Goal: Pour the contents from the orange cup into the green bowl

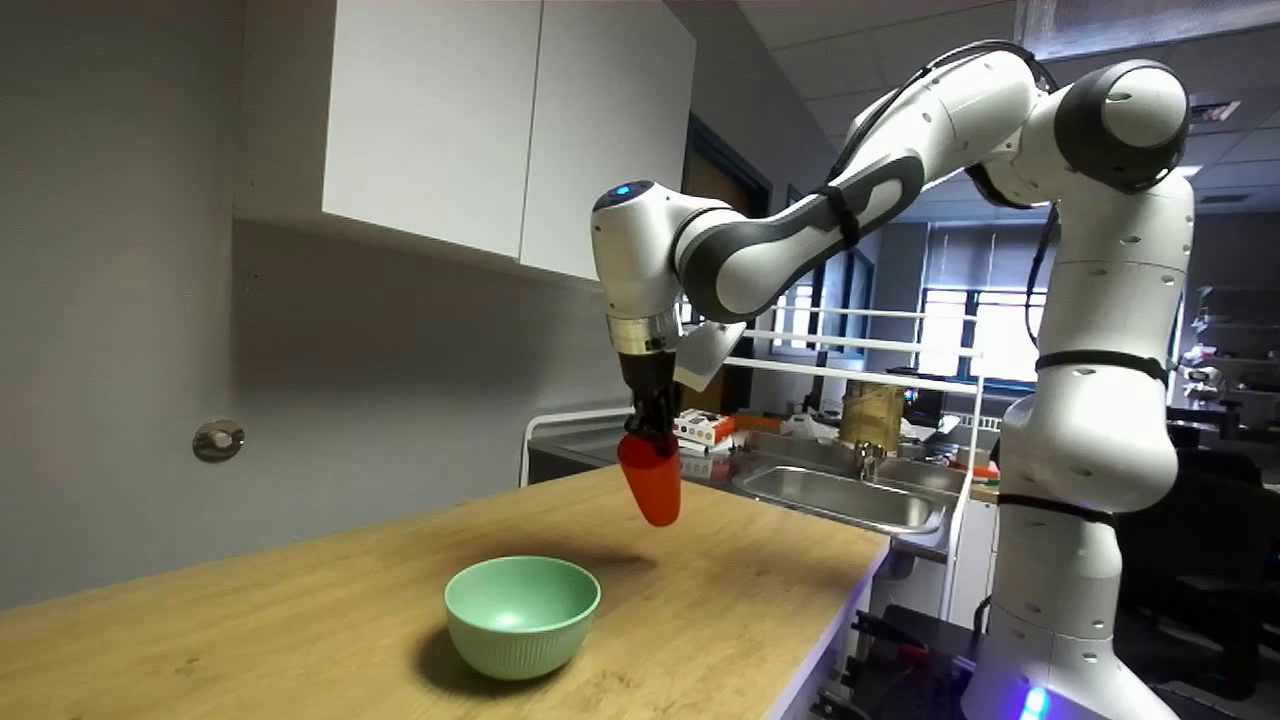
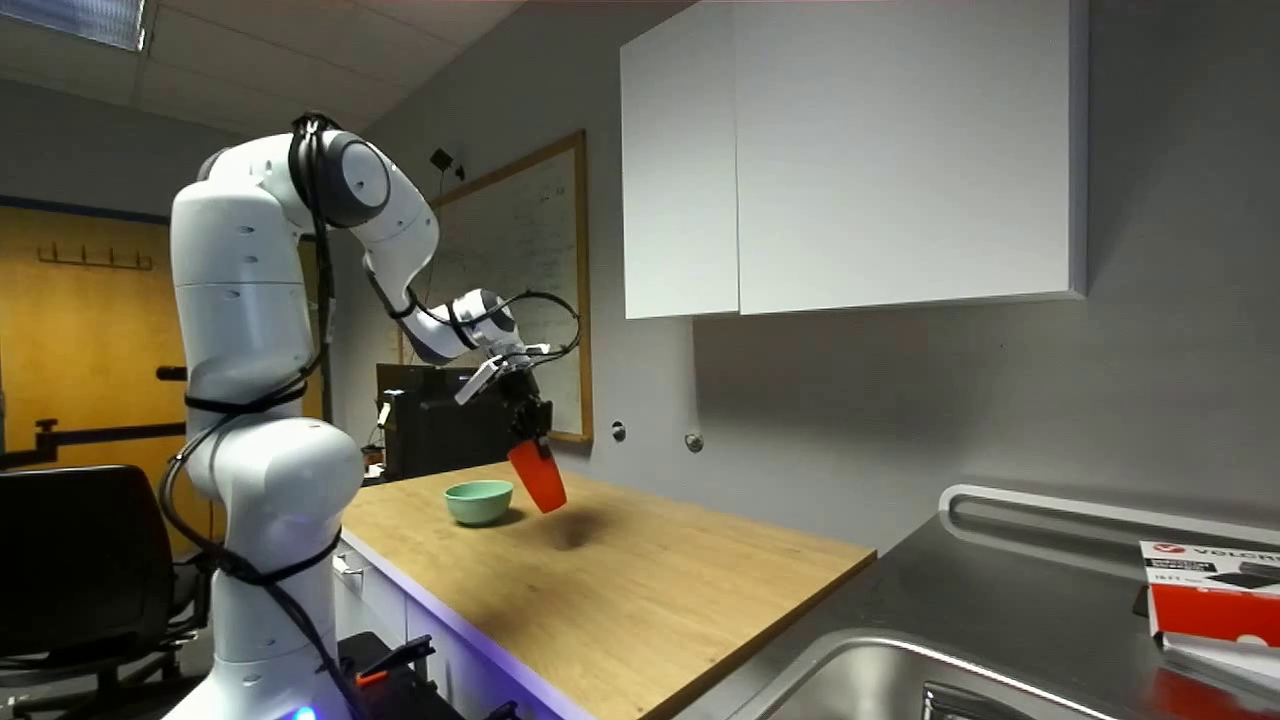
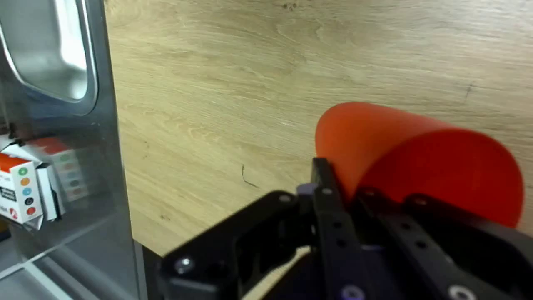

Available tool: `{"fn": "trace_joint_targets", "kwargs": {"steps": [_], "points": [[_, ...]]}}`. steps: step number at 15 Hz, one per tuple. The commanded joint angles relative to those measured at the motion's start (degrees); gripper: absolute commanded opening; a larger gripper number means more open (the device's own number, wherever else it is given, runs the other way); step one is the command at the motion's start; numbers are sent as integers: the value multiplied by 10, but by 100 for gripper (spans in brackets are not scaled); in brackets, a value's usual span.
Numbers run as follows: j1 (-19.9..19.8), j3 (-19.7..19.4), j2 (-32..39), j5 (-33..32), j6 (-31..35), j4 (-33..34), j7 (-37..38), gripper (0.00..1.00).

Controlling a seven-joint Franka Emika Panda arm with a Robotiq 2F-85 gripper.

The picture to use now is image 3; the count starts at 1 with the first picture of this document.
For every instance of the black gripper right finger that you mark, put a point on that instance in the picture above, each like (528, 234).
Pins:
(433, 251)

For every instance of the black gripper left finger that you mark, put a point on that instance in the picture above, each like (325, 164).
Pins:
(333, 234)

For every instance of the orange plastic cup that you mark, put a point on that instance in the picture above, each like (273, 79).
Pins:
(433, 161)

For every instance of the stainless steel sink unit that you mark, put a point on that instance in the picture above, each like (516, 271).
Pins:
(105, 167)

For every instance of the white box coloured dots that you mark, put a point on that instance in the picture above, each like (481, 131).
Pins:
(18, 192)

